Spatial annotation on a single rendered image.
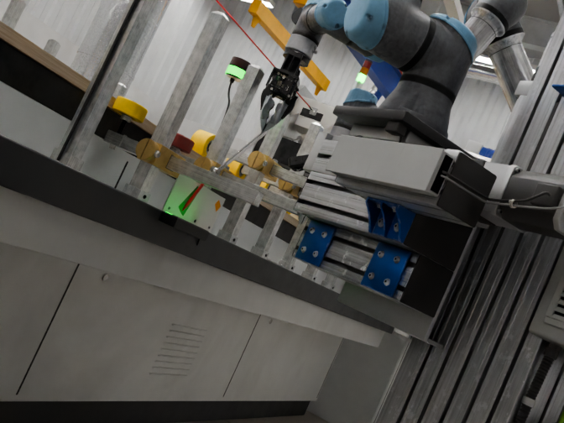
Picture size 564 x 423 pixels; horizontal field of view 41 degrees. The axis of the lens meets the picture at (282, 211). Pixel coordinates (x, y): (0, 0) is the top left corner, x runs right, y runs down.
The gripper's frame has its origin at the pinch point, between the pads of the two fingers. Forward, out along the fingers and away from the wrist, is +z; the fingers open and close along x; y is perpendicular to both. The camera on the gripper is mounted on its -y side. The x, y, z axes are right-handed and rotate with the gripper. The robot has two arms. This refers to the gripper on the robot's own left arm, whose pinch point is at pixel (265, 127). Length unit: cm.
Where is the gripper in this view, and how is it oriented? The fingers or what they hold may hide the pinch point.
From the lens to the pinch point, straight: 195.1
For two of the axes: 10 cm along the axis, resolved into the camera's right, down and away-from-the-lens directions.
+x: 9.1, 4.1, -0.7
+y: -0.4, -1.0, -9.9
